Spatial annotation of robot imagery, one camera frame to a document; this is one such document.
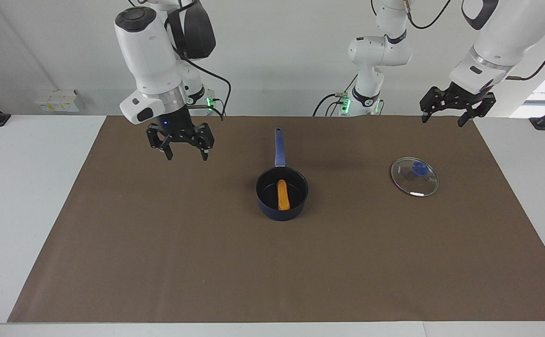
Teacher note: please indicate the yellow toy corn cob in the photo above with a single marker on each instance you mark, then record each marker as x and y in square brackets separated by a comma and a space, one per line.
[283, 196]

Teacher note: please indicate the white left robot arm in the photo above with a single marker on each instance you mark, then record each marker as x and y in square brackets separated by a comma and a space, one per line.
[502, 37]

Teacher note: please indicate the white wall socket box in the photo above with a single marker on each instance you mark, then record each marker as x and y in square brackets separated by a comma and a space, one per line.
[62, 102]

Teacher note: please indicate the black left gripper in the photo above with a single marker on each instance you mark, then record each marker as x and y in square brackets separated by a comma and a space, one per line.
[460, 96]

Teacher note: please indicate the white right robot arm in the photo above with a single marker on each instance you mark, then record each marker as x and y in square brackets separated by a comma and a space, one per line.
[148, 51]

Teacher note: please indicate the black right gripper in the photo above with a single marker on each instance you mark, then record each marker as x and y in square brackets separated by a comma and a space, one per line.
[175, 126]

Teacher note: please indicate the brown table mat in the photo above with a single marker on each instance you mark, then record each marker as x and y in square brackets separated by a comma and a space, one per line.
[160, 257]

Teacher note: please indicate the glass lid with blue knob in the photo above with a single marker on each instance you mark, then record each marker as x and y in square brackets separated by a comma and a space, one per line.
[420, 169]

